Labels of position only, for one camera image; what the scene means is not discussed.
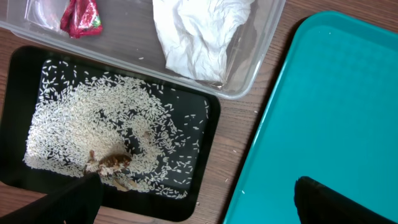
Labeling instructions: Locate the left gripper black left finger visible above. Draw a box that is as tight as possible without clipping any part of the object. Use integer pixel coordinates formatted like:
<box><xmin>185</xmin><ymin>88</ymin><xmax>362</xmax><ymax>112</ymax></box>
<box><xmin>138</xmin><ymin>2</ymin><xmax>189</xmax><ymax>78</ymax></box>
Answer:
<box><xmin>1</xmin><ymin>174</ymin><xmax>103</xmax><ymax>224</ymax></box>

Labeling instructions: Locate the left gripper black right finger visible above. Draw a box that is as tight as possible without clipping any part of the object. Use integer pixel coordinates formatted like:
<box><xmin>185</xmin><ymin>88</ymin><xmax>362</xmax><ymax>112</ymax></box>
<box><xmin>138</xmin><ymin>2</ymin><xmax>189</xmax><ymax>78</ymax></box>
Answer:
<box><xmin>294</xmin><ymin>176</ymin><xmax>396</xmax><ymax>224</ymax></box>

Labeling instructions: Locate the black waste tray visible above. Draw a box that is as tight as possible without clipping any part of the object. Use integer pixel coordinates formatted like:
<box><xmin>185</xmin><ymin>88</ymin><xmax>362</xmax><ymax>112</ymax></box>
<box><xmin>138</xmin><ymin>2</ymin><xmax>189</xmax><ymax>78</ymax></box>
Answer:
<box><xmin>1</xmin><ymin>46</ymin><xmax>221</xmax><ymax>222</ymax></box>

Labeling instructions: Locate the clear plastic waste bin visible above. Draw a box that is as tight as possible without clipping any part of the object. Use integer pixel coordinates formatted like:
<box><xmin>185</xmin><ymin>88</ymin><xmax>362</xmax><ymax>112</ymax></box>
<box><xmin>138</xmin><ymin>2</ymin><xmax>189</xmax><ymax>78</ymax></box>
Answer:
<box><xmin>1</xmin><ymin>0</ymin><xmax>285</xmax><ymax>100</ymax></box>

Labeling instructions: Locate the brown food scrap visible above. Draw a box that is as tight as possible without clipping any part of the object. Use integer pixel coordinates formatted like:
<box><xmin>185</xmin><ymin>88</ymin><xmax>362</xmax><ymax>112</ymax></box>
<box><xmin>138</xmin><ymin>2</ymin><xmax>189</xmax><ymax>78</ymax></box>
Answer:
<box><xmin>83</xmin><ymin>150</ymin><xmax>132</xmax><ymax>192</ymax></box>

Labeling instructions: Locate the spilled rice pile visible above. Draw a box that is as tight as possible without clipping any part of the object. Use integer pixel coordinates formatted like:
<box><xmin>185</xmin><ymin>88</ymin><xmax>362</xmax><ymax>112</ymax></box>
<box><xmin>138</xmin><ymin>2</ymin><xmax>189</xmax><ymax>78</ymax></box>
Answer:
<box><xmin>24</xmin><ymin>60</ymin><xmax>205</xmax><ymax>199</ymax></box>

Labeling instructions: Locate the teal plastic tray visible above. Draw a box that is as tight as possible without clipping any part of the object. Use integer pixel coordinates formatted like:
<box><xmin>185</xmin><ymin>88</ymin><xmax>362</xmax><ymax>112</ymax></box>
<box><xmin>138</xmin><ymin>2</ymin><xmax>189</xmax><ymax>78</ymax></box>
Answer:
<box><xmin>224</xmin><ymin>11</ymin><xmax>397</xmax><ymax>223</ymax></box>

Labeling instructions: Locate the red snack wrapper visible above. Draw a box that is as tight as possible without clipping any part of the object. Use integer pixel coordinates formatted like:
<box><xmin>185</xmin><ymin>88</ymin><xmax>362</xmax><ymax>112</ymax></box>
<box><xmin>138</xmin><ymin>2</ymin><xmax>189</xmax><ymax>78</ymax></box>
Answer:
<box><xmin>60</xmin><ymin>0</ymin><xmax>103</xmax><ymax>39</ymax></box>

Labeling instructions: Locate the crumpled white tissue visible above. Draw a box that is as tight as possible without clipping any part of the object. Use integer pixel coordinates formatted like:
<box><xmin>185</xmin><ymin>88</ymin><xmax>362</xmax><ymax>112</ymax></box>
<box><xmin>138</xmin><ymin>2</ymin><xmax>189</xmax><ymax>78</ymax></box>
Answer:
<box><xmin>152</xmin><ymin>0</ymin><xmax>252</xmax><ymax>83</ymax></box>

